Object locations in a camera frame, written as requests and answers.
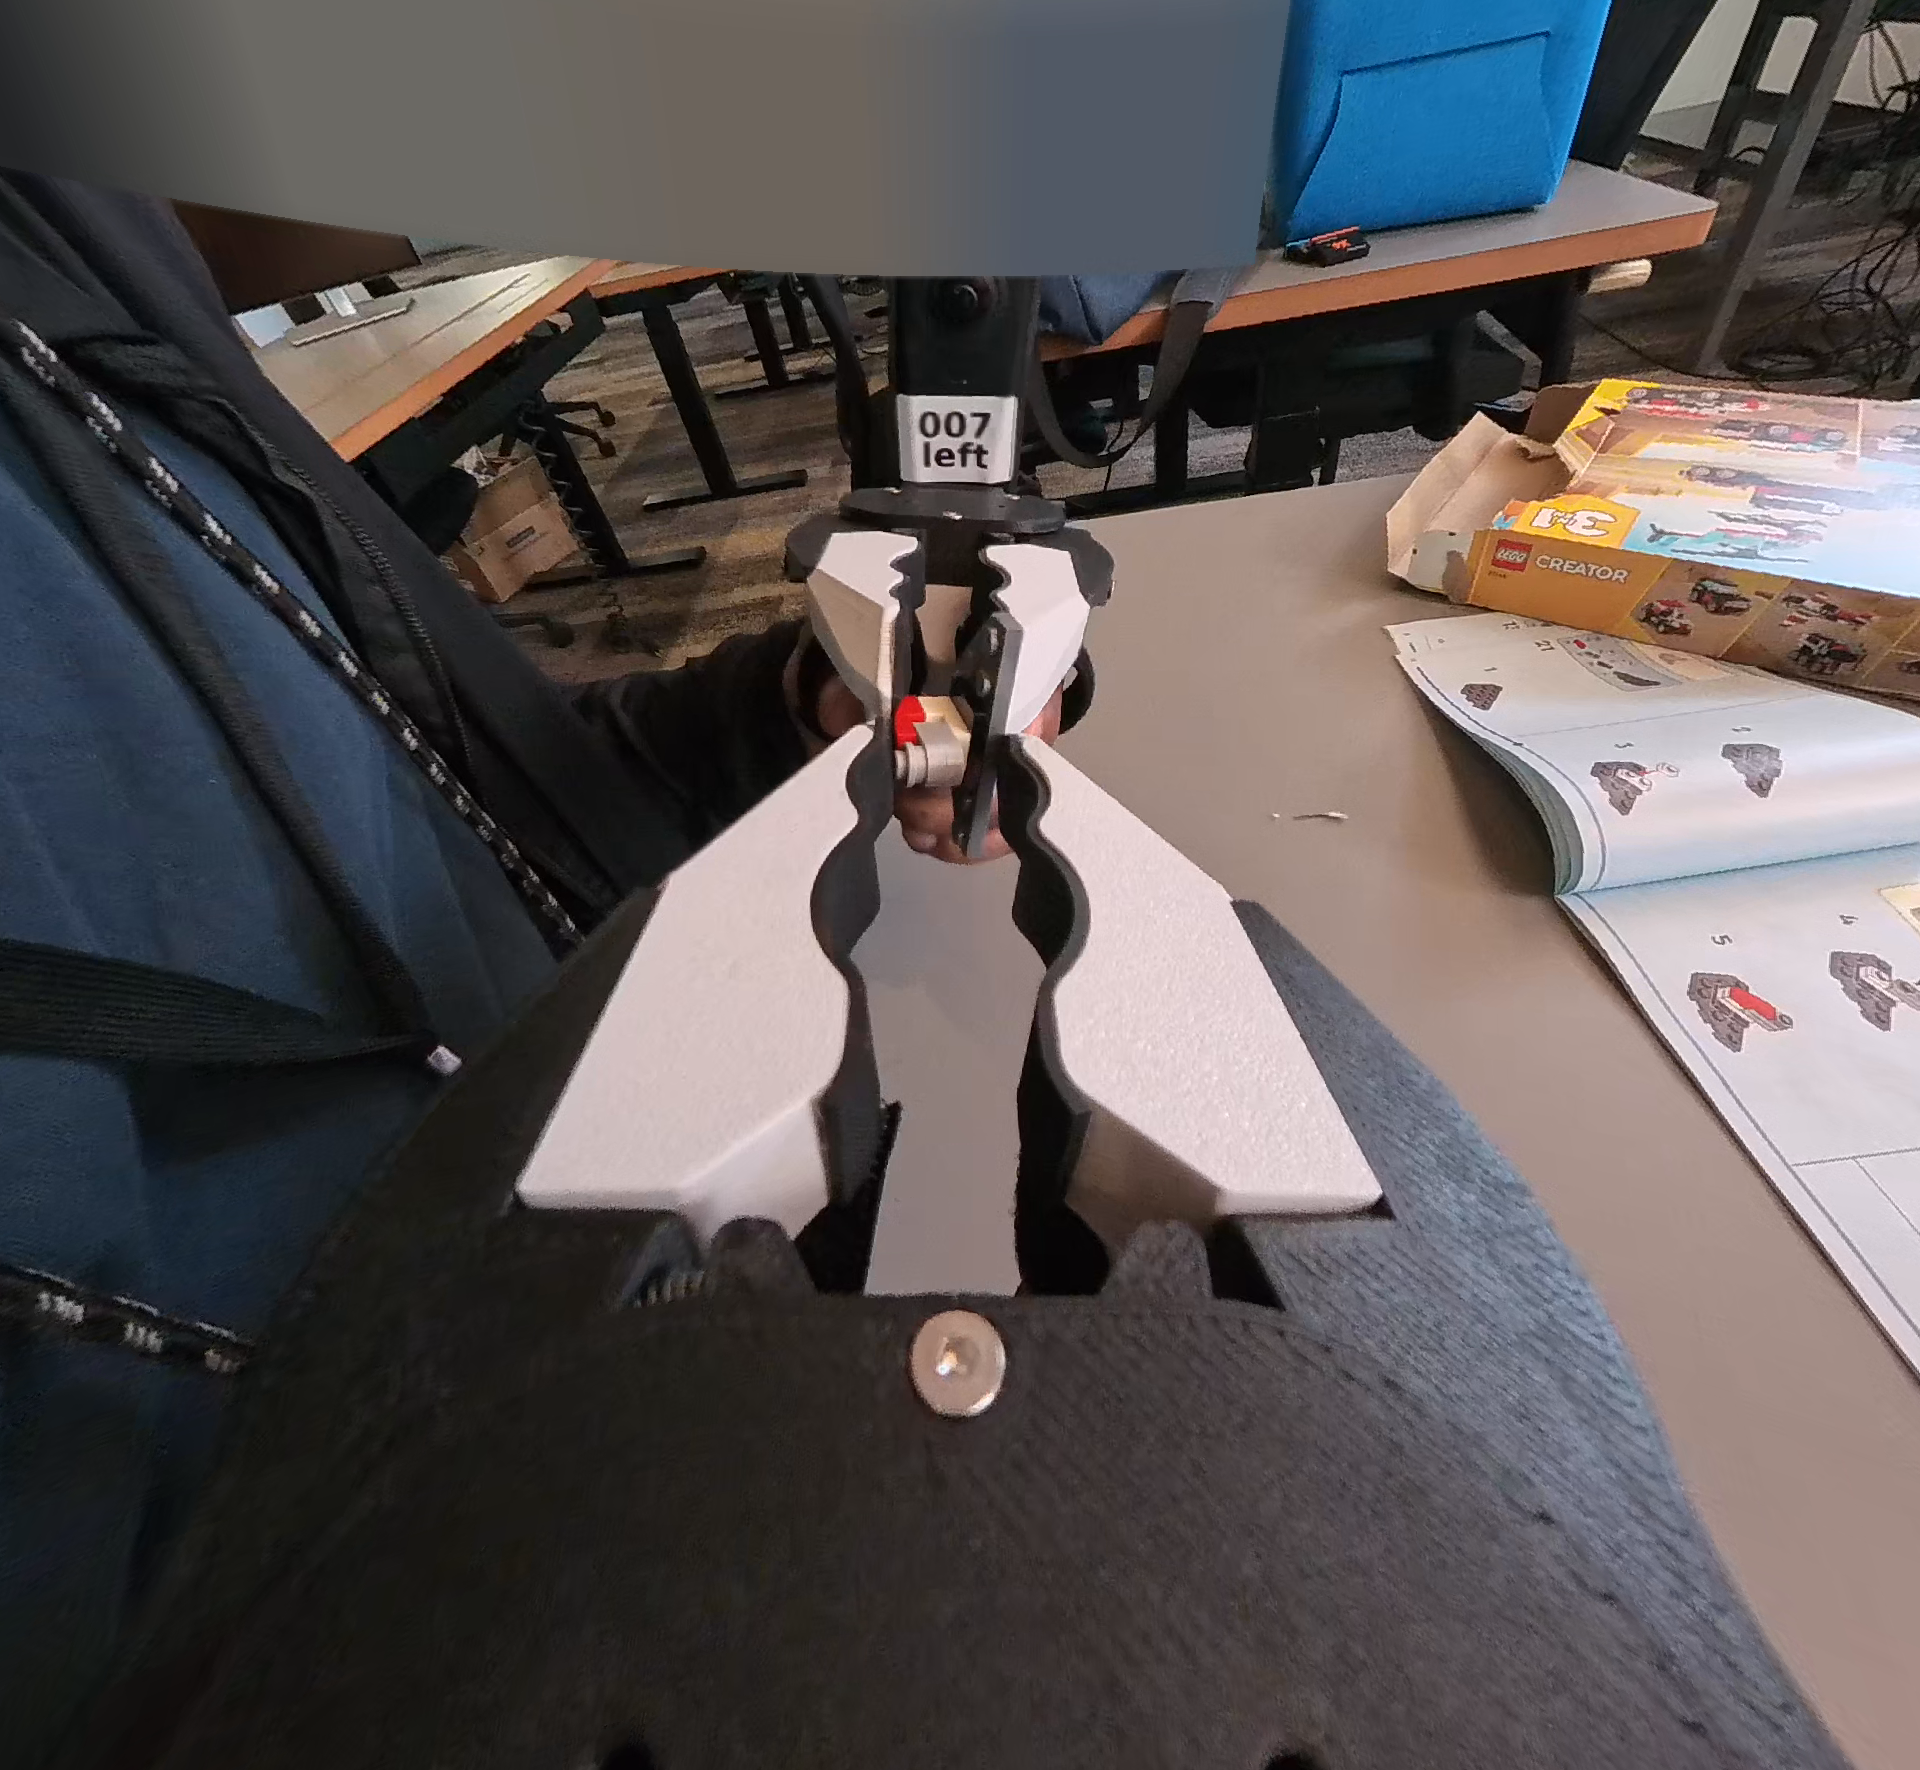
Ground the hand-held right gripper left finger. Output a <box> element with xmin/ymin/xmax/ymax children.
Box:
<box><xmin>514</xmin><ymin>728</ymin><xmax>902</xmax><ymax>1239</ymax></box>

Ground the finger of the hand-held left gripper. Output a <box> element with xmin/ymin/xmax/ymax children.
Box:
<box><xmin>975</xmin><ymin>536</ymin><xmax>1094</xmax><ymax>739</ymax></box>
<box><xmin>807</xmin><ymin>532</ymin><xmax>920</xmax><ymax>729</ymax></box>

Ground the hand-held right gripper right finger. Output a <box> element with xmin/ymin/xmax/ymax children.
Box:
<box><xmin>1009</xmin><ymin>728</ymin><xmax>1387</xmax><ymax>1247</ymax></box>

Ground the red grey brick piece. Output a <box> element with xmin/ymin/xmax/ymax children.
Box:
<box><xmin>889</xmin><ymin>693</ymin><xmax>979</xmax><ymax>789</ymax></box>

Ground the person's left forearm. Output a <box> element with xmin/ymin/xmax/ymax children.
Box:
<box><xmin>571</xmin><ymin>621</ymin><xmax>820</xmax><ymax>887</ymax></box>

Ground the wooden top office desk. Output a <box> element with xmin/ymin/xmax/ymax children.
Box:
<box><xmin>592</xmin><ymin>261</ymin><xmax>843</xmax><ymax>512</ymax></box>
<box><xmin>247</xmin><ymin>254</ymin><xmax>708</xmax><ymax>580</ymax></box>

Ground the person's left hand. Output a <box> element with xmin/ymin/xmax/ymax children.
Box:
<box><xmin>795</xmin><ymin>635</ymin><xmax>1090</xmax><ymax>871</ymax></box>

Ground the denim blue bag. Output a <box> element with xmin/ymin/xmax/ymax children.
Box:
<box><xmin>1034</xmin><ymin>269</ymin><xmax>1248</xmax><ymax>468</ymax></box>

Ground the cardboard box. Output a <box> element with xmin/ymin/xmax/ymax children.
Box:
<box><xmin>446</xmin><ymin>455</ymin><xmax>581</xmax><ymax>602</ymax></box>

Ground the black jacket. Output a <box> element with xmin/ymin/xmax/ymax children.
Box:
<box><xmin>0</xmin><ymin>172</ymin><xmax>632</xmax><ymax>962</ymax></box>

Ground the wood edged grey table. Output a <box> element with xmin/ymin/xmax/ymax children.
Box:
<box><xmin>1034</xmin><ymin>155</ymin><xmax>1721</xmax><ymax>489</ymax></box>

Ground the instruction booklet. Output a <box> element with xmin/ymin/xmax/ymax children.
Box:
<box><xmin>1382</xmin><ymin>611</ymin><xmax>1920</xmax><ymax>1382</ymax></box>

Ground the bright blue felt bag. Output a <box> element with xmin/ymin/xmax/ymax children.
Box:
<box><xmin>1266</xmin><ymin>0</ymin><xmax>1653</xmax><ymax>246</ymax></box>

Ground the flat silver device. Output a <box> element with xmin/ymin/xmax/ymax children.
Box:
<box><xmin>285</xmin><ymin>287</ymin><xmax>415</xmax><ymax>348</ymax></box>

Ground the yellow toy box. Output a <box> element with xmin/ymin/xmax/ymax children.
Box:
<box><xmin>1382</xmin><ymin>377</ymin><xmax>1920</xmax><ymax>708</ymax></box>

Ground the black computer monitor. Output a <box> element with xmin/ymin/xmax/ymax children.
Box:
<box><xmin>172</xmin><ymin>197</ymin><xmax>423</xmax><ymax>301</ymax></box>

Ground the black slanted panel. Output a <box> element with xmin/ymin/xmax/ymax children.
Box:
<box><xmin>1574</xmin><ymin>0</ymin><xmax>1819</xmax><ymax>170</ymax></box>

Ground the wooden top workbench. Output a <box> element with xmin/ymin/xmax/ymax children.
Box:
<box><xmin>1694</xmin><ymin>0</ymin><xmax>1920</xmax><ymax>331</ymax></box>

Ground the black flat strap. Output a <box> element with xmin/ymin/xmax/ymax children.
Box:
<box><xmin>0</xmin><ymin>936</ymin><xmax>461</xmax><ymax>1081</ymax></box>

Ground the black white speckled drawstring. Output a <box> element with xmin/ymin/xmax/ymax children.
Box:
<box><xmin>0</xmin><ymin>322</ymin><xmax>583</xmax><ymax>957</ymax></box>
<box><xmin>0</xmin><ymin>1266</ymin><xmax>259</xmax><ymax>1373</ymax></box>

